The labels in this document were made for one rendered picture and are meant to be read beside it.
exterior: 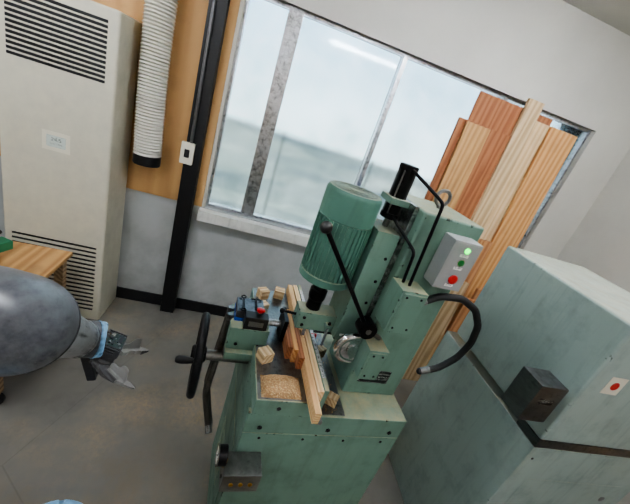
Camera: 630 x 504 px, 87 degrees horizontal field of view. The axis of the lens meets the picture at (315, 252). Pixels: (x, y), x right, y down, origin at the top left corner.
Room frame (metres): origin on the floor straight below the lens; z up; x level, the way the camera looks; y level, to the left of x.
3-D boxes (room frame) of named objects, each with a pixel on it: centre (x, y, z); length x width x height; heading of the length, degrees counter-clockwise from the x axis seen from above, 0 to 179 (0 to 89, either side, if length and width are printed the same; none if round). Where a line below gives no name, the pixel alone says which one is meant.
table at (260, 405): (1.01, 0.06, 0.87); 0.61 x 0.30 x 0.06; 19
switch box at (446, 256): (0.97, -0.40, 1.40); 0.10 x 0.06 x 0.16; 109
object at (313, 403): (1.02, -0.05, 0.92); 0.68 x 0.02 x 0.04; 19
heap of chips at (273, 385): (0.78, -0.04, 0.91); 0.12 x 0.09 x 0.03; 109
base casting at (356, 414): (1.04, -0.17, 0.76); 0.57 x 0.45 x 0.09; 109
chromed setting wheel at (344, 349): (0.93, -0.22, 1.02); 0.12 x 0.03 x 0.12; 109
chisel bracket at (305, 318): (1.01, -0.08, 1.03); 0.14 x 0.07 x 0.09; 109
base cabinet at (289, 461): (1.04, -0.17, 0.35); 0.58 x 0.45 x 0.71; 109
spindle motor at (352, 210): (1.00, -0.06, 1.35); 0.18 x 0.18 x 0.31
